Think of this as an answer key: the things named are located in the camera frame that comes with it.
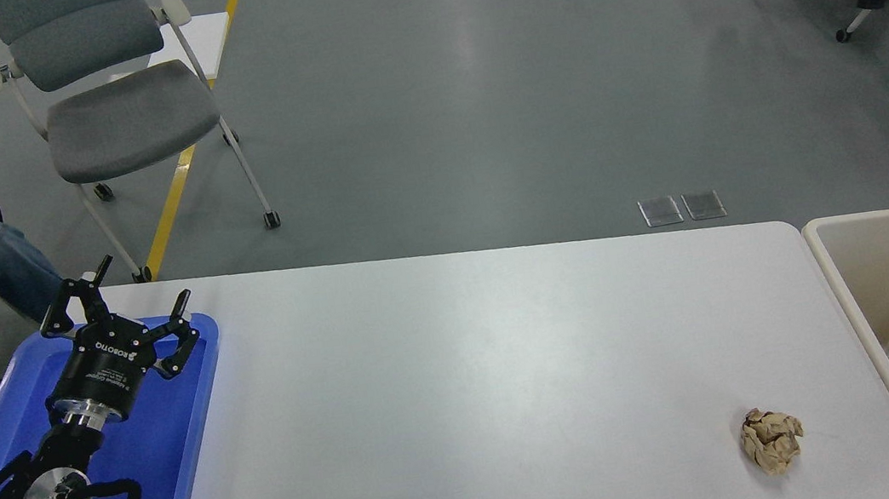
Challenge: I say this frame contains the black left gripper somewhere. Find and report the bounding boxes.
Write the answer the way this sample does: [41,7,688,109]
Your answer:
[27,244,210,432]

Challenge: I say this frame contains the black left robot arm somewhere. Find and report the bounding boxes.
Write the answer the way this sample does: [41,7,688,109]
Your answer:
[0,255,200,499]

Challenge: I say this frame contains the blue plastic tray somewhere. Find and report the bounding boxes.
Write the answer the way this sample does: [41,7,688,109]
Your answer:
[0,313,220,499]

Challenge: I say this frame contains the grey office chair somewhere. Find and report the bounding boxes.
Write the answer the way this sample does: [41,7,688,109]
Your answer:
[0,0,281,283]

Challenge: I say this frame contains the white board behind chair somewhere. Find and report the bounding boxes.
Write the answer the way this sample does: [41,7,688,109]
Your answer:
[106,11,230,83]

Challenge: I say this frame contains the left floor outlet plate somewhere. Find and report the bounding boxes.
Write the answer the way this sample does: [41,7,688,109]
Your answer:
[637,196,685,227]

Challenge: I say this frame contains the floor outlet plate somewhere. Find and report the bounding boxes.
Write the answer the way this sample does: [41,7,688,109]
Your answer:
[637,196,685,227]
[680,190,727,221]

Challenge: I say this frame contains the right floor outlet plate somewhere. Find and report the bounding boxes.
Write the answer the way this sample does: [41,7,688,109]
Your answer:
[680,190,727,221]

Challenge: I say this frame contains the crumpled brown paper ball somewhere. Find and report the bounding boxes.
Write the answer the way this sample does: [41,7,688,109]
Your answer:
[739,408,804,476]

